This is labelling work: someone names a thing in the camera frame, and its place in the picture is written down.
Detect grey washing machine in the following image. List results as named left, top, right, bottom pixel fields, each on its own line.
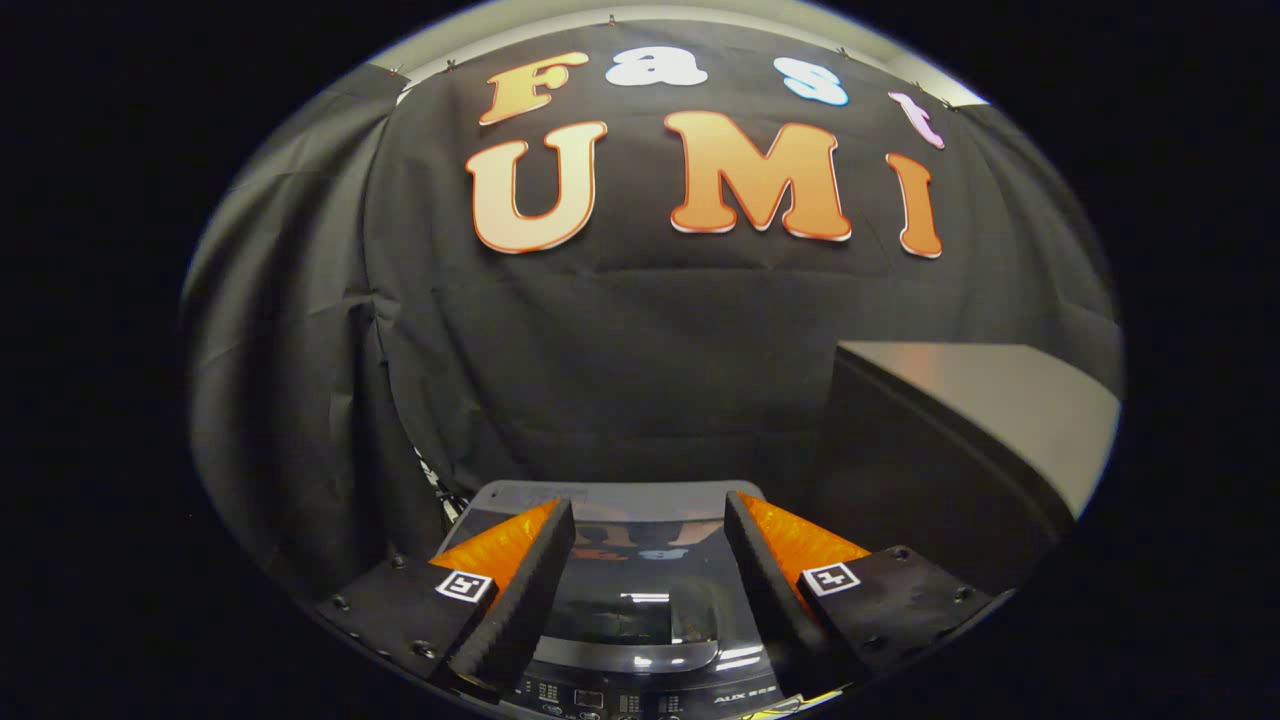
left=430, top=478, right=851, bottom=720

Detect dark cables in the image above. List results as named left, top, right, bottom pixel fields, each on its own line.
left=415, top=445, right=466, bottom=521

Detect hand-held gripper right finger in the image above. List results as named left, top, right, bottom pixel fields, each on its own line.
left=723, top=490, right=1001, bottom=699

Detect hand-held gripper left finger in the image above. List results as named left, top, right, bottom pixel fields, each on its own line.
left=315, top=498, right=579, bottom=702

